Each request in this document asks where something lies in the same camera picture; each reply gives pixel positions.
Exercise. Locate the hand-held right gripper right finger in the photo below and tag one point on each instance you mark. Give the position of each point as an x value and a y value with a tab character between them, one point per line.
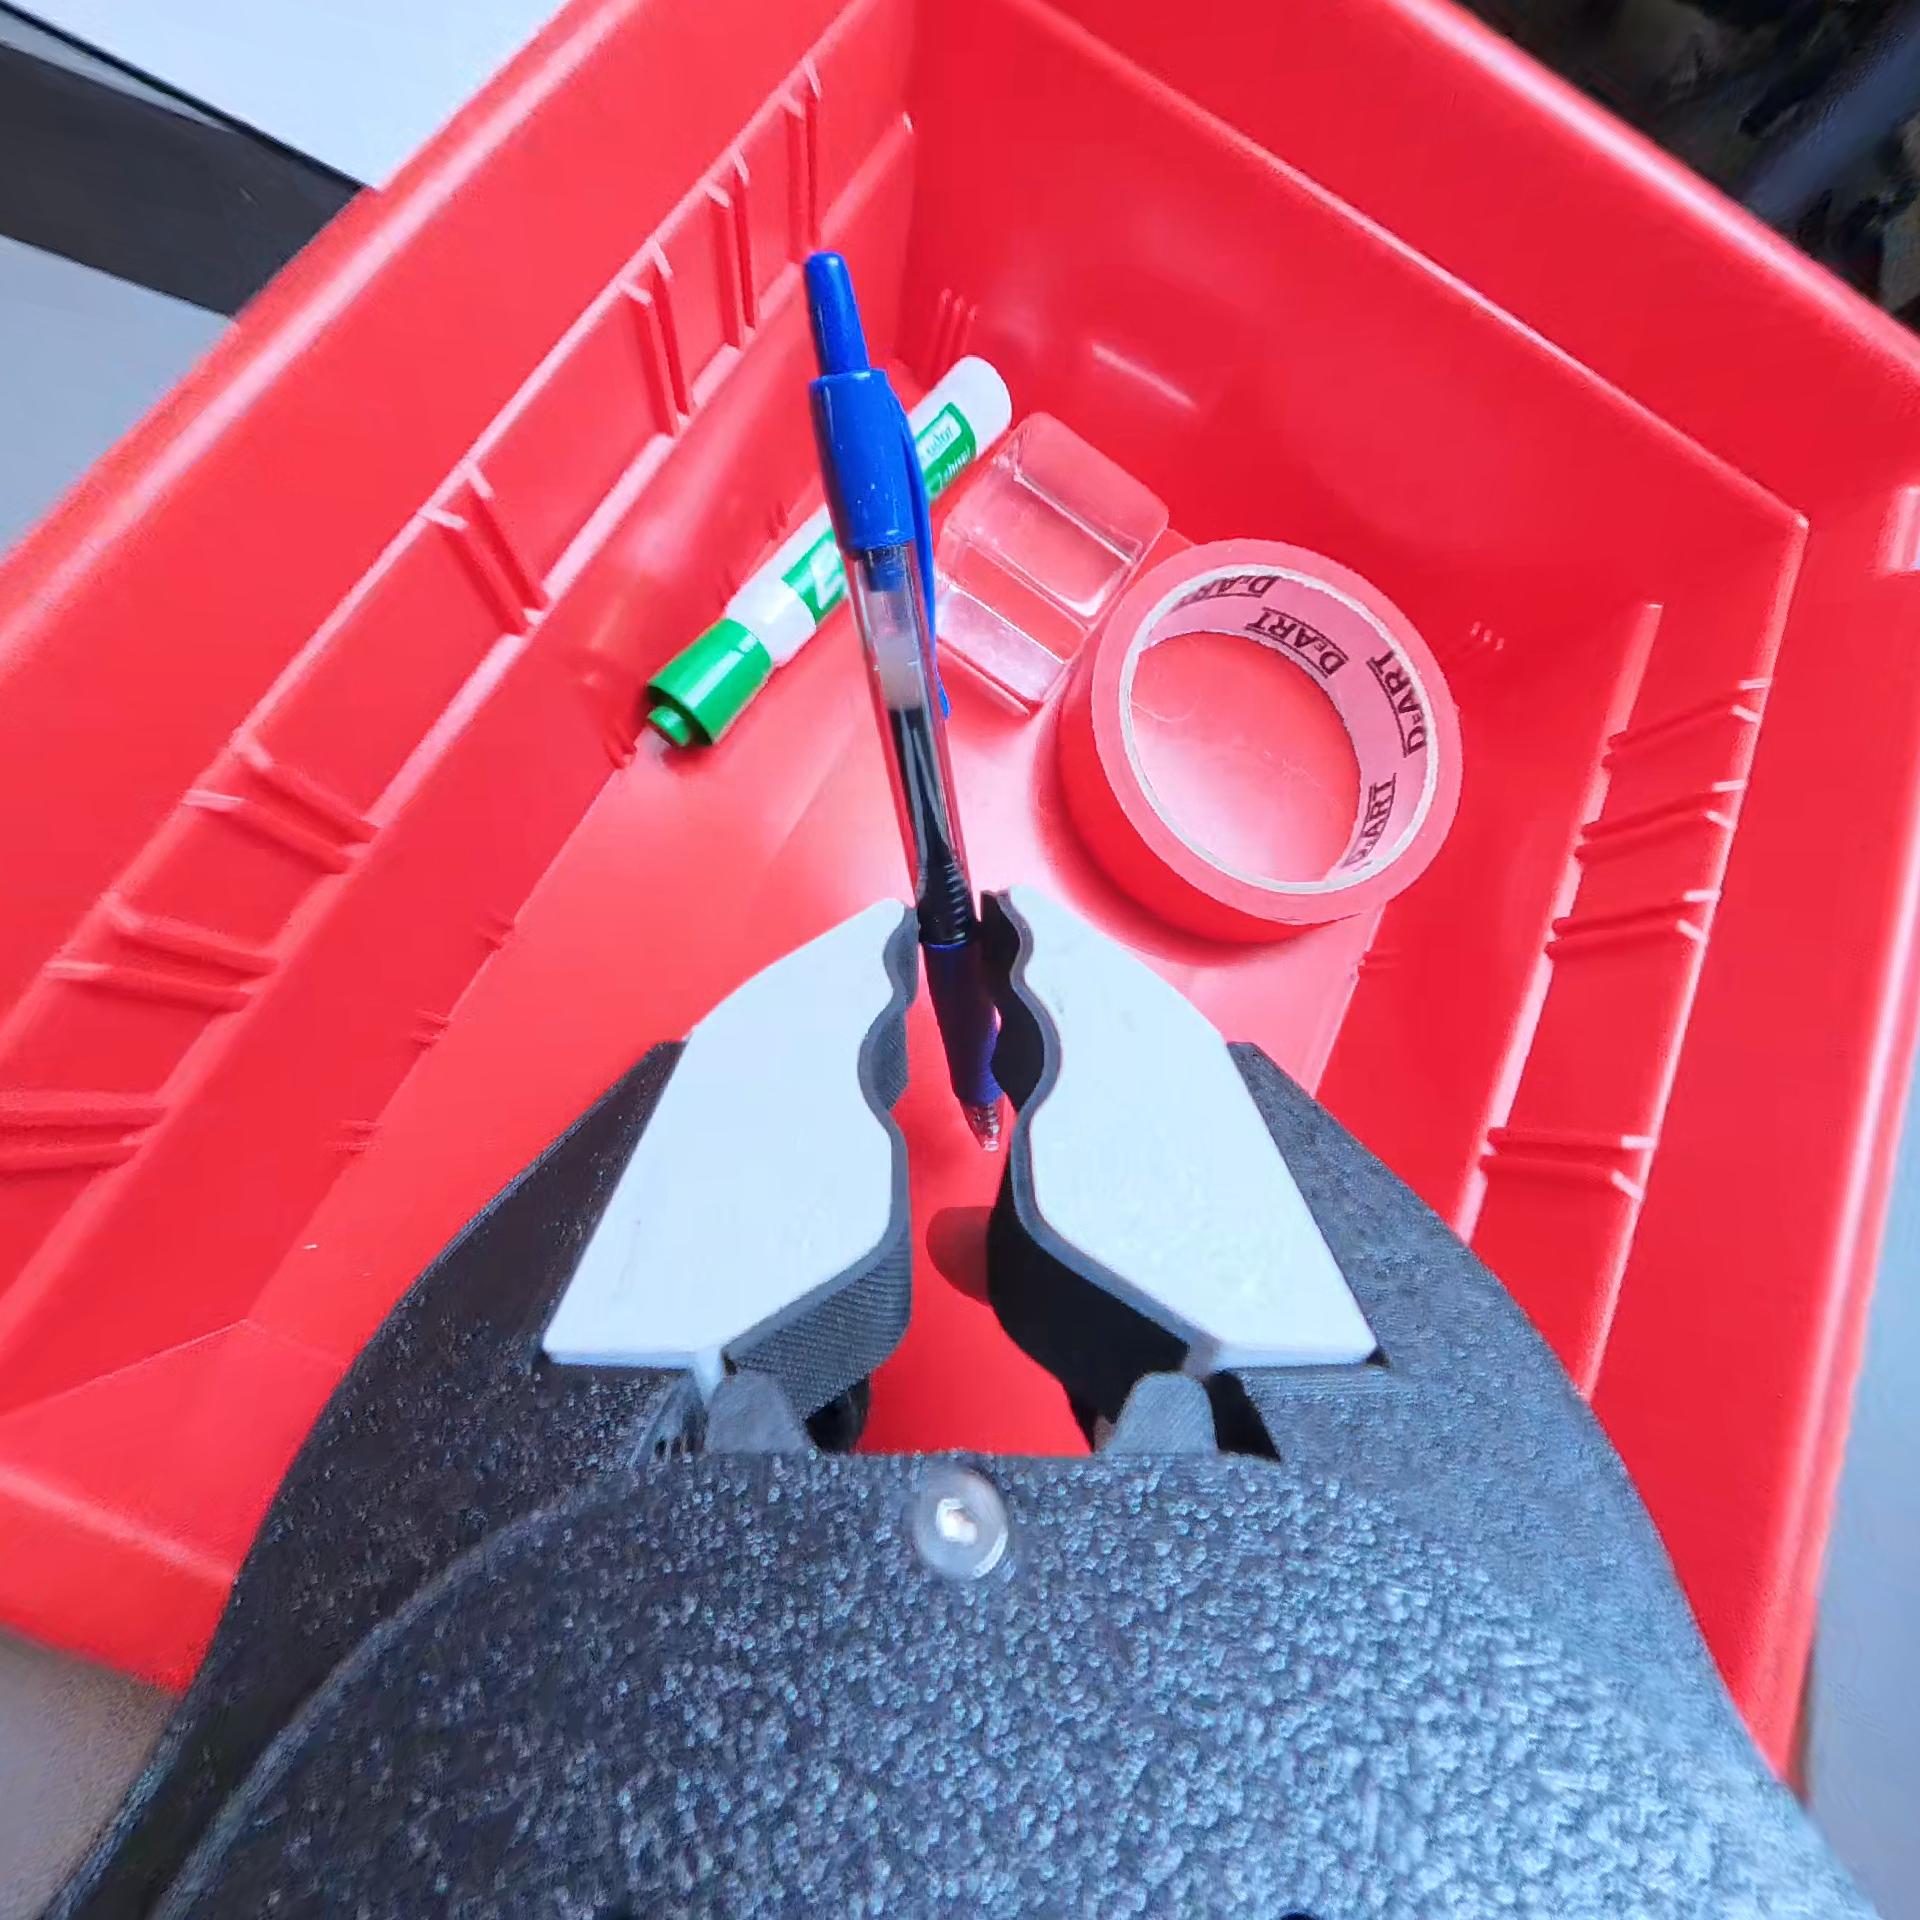
1170	1184

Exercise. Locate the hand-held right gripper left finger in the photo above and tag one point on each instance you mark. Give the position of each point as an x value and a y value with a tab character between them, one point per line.
734	1184

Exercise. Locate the red tape roll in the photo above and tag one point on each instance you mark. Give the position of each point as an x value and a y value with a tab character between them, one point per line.
1102	781

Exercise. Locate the blue pen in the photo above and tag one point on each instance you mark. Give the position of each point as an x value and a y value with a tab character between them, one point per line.
870	480

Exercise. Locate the red plastic bin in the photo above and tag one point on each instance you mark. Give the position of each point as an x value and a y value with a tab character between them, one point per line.
1350	301

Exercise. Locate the green white marker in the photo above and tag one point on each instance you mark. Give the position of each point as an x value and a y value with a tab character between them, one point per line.
781	609

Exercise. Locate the clear plastic box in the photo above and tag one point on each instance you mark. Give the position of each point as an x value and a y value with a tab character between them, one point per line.
1035	554

